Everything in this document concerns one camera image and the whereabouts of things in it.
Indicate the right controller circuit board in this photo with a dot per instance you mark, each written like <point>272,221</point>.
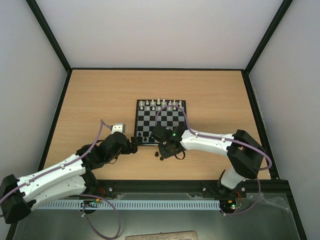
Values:
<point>231,204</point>

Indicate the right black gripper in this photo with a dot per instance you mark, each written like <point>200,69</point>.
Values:
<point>164,151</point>

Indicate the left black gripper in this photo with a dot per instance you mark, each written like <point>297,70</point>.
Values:
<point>128,150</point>

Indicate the black cage frame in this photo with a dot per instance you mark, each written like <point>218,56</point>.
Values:
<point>282,10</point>

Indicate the light blue slotted cable duct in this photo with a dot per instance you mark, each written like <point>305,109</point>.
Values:
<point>137,205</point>

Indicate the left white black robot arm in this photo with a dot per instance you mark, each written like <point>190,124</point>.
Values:
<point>19,196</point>

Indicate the left controller circuit board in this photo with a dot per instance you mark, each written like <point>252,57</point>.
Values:
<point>90,203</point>

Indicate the black aluminium mounting rail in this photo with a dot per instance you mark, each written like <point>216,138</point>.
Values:
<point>206,188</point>

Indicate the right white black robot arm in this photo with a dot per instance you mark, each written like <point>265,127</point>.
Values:
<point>243,151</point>

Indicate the black white chess board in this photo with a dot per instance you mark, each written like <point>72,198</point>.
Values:
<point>145,121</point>

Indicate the controller circuit board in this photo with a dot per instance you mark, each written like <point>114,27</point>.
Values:
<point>90,203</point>
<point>231,204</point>

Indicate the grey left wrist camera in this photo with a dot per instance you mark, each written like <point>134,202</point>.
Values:
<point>118,127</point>

